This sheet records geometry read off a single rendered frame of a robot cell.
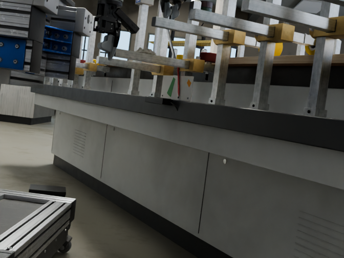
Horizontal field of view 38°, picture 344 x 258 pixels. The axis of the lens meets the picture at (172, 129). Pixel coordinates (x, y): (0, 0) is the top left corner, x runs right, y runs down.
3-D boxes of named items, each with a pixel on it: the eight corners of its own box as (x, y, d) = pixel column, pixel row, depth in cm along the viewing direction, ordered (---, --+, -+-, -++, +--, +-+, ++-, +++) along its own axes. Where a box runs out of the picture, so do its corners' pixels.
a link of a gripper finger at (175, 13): (173, 24, 201) (176, 1, 200) (167, 25, 206) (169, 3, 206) (180, 25, 202) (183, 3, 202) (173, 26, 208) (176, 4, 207)
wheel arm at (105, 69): (40, 63, 293) (41, 56, 293) (39, 63, 296) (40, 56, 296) (109, 73, 314) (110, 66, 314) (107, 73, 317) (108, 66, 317)
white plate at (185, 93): (189, 101, 195) (192, 76, 194) (159, 98, 218) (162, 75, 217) (190, 101, 195) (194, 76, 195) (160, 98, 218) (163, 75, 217)
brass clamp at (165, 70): (162, 74, 217) (163, 63, 217) (148, 74, 229) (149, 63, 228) (174, 77, 220) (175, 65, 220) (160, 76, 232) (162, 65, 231)
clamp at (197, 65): (192, 71, 195) (194, 58, 195) (176, 70, 207) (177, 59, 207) (204, 72, 198) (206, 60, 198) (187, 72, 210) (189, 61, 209)
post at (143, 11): (130, 94, 246) (142, 3, 244) (127, 93, 251) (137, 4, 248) (138, 95, 249) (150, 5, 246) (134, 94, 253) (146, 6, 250)
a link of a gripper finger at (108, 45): (97, 58, 181) (100, 33, 181) (112, 60, 184) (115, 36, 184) (100, 58, 179) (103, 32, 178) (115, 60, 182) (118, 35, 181)
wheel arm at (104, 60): (98, 65, 206) (99, 55, 206) (95, 65, 209) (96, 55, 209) (188, 79, 227) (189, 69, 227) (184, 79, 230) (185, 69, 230)
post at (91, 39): (83, 91, 312) (92, 15, 309) (82, 91, 315) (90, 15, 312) (89, 92, 314) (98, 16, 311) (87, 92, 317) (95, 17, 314)
